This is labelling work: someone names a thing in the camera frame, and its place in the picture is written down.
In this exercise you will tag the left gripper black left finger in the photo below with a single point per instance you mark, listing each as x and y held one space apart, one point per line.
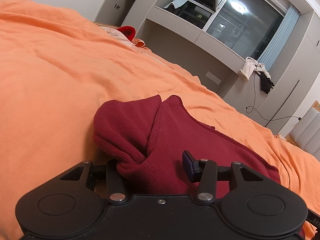
89 183

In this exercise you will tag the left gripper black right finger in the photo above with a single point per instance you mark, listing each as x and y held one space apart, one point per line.
207 173

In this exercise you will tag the dark red knit garment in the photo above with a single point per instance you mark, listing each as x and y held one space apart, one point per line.
148 137

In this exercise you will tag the grey built-in cabinet unit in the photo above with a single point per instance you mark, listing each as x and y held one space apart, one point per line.
294 73

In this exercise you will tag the black cloth on ledge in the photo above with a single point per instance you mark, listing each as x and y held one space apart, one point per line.
266 83

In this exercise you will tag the grey padded headboard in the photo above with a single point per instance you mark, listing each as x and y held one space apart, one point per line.
307 131

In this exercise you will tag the orange bed sheet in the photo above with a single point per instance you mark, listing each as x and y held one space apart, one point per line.
58 68

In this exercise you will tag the white cloth on ledge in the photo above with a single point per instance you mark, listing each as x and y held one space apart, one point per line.
250 66

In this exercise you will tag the small orange cloth piece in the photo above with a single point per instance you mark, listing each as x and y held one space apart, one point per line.
138 43

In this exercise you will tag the white patterned blanket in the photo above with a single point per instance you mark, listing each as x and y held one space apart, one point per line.
119 36

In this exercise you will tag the bright red cloth item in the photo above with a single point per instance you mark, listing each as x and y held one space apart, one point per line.
128 31

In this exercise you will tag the large glass window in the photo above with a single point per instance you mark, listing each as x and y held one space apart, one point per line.
245 26

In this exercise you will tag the light blue right curtain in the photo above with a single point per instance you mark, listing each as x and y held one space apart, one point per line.
281 36

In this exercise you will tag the white wall socket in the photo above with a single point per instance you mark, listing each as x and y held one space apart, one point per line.
213 77

